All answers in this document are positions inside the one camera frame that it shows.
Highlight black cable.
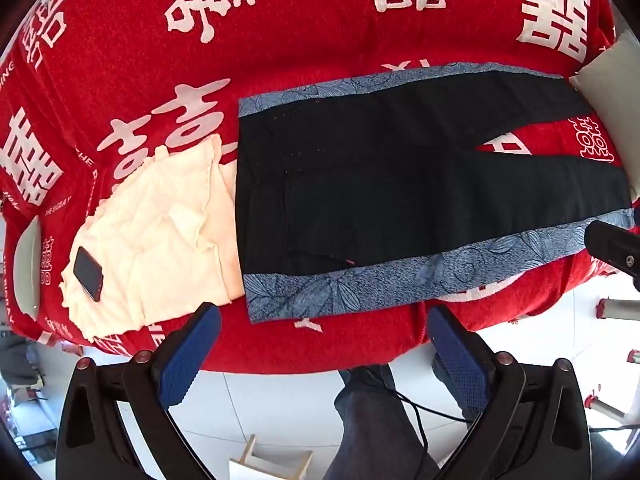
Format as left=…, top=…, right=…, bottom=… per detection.
left=367, top=367, right=473, bottom=466

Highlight black smartphone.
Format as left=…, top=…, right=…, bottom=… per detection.
left=73, top=246, right=105, bottom=302

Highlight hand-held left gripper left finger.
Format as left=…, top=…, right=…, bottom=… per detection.
left=55, top=301, right=223, bottom=480

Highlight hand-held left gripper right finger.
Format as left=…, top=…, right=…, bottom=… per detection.
left=427, top=305, right=603, bottom=480

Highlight black pants with blue stripes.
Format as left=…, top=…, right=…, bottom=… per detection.
left=237, top=62, right=636, bottom=323

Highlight white pillow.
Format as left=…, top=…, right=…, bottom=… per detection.
left=569, top=30, right=640, bottom=136

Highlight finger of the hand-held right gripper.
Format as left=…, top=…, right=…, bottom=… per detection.
left=584, top=220, right=640, bottom=291

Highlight red printed blanket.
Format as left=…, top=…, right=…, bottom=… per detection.
left=0, top=0, right=640, bottom=373

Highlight cream cloth garment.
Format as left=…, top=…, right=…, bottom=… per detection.
left=59, top=134, right=246, bottom=343

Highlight grey white cushion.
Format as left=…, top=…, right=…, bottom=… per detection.
left=12, top=215, right=45, bottom=318

